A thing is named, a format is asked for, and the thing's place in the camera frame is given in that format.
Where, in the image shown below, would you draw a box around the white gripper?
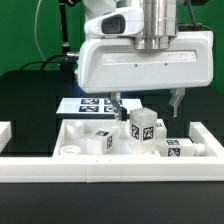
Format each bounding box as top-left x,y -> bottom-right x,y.
77,0 -> 213,121

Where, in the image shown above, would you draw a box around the white sheet with fiducial tags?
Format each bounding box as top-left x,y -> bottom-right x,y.
56,98 -> 142,114

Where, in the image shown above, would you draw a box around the white U-shaped obstacle fence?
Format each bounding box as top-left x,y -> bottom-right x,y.
0,122 -> 224,183

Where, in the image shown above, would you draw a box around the white left corner block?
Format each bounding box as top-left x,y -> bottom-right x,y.
0,121 -> 12,153

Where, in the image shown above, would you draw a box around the black cables at base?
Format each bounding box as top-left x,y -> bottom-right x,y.
19,51 -> 81,72

